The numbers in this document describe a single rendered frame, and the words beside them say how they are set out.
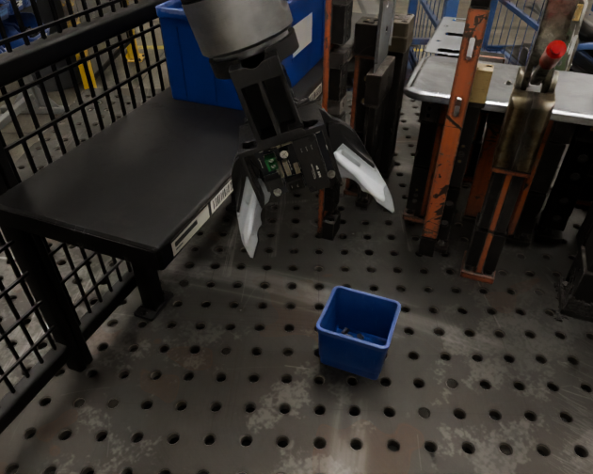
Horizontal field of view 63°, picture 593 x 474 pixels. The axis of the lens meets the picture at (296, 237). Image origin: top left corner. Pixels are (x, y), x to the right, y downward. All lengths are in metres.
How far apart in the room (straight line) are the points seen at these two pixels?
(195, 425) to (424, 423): 0.32
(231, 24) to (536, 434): 0.65
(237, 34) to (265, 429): 0.53
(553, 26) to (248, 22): 0.51
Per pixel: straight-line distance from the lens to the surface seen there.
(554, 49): 0.69
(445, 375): 0.80
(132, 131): 0.71
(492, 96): 0.92
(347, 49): 0.83
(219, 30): 0.37
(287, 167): 0.40
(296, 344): 0.81
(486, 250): 0.93
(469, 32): 0.79
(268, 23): 0.37
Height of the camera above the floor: 1.33
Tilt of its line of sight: 39 degrees down
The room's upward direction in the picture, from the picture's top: straight up
